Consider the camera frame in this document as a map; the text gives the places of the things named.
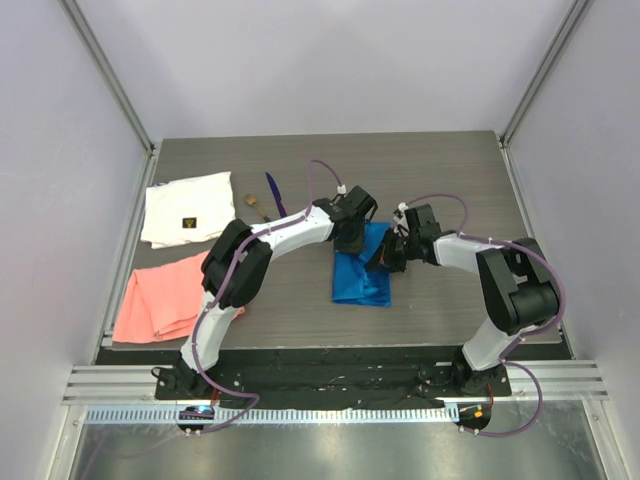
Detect right aluminium frame post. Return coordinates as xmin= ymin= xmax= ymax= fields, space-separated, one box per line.
xmin=499 ymin=0 xmax=593 ymax=148

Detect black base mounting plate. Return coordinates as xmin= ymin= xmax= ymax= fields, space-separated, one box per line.
xmin=96 ymin=346 xmax=511 ymax=410

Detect purple plastic knife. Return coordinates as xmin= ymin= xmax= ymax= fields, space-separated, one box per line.
xmin=265 ymin=172 xmax=287 ymax=218

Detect green handled gold fork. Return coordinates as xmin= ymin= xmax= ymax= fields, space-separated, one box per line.
xmin=244 ymin=194 xmax=271 ymax=223

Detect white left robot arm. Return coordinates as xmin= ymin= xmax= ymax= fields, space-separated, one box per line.
xmin=167 ymin=186 xmax=378 ymax=399

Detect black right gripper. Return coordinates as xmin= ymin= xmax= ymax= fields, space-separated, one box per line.
xmin=364 ymin=227 xmax=420 ymax=274

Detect pink folded cloth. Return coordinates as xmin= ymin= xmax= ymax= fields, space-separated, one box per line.
xmin=112 ymin=248 xmax=247 ymax=345

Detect horizontal aluminium frame rail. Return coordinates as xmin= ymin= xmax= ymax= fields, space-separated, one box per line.
xmin=62 ymin=360 xmax=609 ymax=405

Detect blue cloth napkin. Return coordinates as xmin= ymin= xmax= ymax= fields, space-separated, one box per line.
xmin=332 ymin=222 xmax=392 ymax=307

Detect aluminium frame post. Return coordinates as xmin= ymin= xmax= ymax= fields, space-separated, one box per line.
xmin=499 ymin=0 xmax=593 ymax=148
xmin=58 ymin=0 xmax=155 ymax=155

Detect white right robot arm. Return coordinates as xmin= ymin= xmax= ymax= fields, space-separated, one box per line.
xmin=365 ymin=204 xmax=561 ymax=395

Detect slotted cable duct rail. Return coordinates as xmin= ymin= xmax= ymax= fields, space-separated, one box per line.
xmin=84 ymin=404 xmax=459 ymax=425

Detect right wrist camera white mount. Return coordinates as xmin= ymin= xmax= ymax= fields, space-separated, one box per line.
xmin=393 ymin=202 xmax=410 ymax=237

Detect white folded cloth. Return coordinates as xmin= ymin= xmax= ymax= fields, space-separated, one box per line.
xmin=140 ymin=171 xmax=236 ymax=249

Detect left aluminium frame post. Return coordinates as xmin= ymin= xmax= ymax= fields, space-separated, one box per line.
xmin=58 ymin=0 xmax=155 ymax=155

